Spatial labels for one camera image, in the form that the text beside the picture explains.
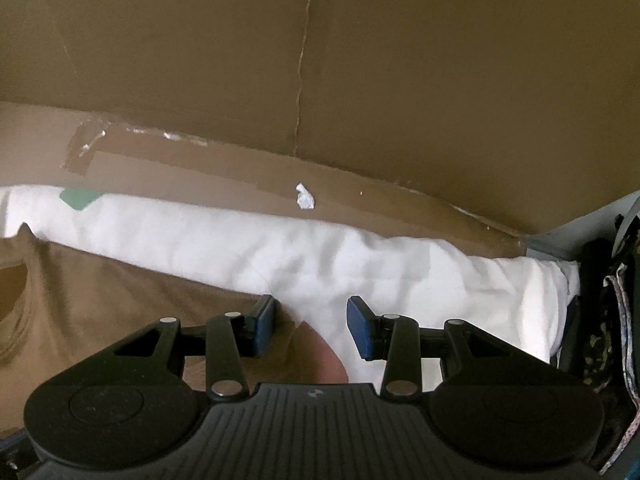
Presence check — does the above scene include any brown cardboard sheet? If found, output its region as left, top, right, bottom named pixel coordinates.
left=0, top=0, right=640, bottom=261

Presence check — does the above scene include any white bear printed blanket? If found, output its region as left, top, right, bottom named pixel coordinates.
left=0, top=185, right=581, bottom=386

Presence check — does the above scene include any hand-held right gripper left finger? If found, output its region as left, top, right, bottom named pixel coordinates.
left=65, top=295, right=276, bottom=402

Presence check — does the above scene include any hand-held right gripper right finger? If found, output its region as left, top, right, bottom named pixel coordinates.
left=347, top=296, right=566, bottom=402

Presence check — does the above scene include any leopard patterned cloth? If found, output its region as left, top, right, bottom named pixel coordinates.
left=587, top=205, right=640, bottom=476

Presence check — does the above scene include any brown printed t-shirt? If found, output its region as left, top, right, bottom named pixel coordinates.
left=0, top=225, right=301, bottom=436

